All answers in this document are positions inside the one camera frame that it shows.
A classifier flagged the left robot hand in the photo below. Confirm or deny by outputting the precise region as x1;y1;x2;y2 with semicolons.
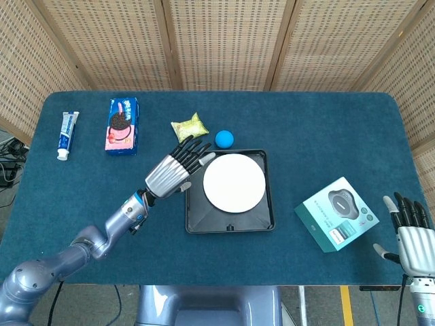
145;135;216;200

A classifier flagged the black square tray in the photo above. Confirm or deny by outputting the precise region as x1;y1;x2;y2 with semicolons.
184;147;276;235

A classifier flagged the blue ball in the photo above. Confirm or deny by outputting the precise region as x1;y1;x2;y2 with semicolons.
215;130;235;150

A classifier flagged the white round plate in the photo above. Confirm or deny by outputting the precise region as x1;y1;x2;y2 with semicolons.
203;153;266;214

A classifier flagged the teal product box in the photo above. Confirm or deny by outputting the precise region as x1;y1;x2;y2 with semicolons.
294;176;380;253

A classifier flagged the yellow-green snack packet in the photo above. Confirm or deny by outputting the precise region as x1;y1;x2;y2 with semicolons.
170;112;210;143

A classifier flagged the blue pink cookie box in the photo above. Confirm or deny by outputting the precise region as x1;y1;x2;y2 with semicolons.
104;97;140;157

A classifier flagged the woven bamboo folding screen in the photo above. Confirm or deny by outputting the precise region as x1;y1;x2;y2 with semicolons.
0;0;435;238

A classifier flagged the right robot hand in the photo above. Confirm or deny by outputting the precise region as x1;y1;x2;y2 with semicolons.
372;192;435;278

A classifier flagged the blue-grey robot torso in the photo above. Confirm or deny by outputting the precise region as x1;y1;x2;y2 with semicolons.
135;285;283;326

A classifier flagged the blue table cloth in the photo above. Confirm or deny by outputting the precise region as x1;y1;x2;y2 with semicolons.
0;90;435;286

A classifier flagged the black cables bundle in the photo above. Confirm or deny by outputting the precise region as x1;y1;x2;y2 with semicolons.
0;137;30;208

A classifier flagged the blue white toothpaste tube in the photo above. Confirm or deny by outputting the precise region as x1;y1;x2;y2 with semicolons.
56;111;80;161

